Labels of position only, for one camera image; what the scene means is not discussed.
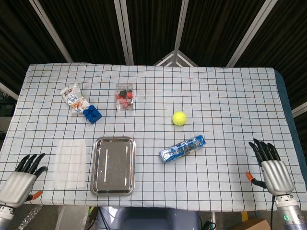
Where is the white snack bag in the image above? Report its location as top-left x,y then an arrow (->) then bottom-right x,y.
59,81 -> 91,116

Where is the white checkered tablecloth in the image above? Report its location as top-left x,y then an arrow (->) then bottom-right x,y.
0,62 -> 301,213

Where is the blue cookie box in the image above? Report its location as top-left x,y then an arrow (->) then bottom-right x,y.
159,134 -> 206,165

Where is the white metal frame post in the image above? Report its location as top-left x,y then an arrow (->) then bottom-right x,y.
28,0 -> 74,63
174,0 -> 190,52
226,0 -> 271,68

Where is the clear box with clips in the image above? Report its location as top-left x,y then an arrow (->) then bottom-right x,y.
116,82 -> 134,112

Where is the yellow tennis ball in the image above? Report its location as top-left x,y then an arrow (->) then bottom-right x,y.
172,111 -> 188,127

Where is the black cable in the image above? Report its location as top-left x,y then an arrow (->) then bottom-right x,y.
270,195 -> 275,230

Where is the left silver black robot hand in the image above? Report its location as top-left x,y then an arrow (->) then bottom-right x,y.
0,153 -> 48,208

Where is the white metal frame bar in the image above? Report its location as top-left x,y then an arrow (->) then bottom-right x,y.
291,102 -> 307,118
0,82 -> 19,101

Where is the translucent white plastic sheet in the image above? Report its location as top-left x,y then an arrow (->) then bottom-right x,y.
53,138 -> 87,190

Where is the stainless steel tray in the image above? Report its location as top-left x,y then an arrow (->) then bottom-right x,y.
90,136 -> 137,197

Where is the white table leg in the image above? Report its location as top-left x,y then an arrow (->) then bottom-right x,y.
58,206 -> 90,230

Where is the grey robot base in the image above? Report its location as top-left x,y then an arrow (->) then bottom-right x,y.
97,206 -> 201,230

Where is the brown cardboard box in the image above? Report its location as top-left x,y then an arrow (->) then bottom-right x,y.
242,218 -> 272,230

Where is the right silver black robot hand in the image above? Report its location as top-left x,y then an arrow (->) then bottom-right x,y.
245,138 -> 295,197

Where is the white triangular frame brace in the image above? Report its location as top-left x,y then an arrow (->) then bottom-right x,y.
153,49 -> 199,67

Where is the blue toy building block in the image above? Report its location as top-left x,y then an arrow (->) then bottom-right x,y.
83,104 -> 103,125

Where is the white double frame post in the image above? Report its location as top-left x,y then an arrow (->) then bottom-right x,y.
113,0 -> 134,66

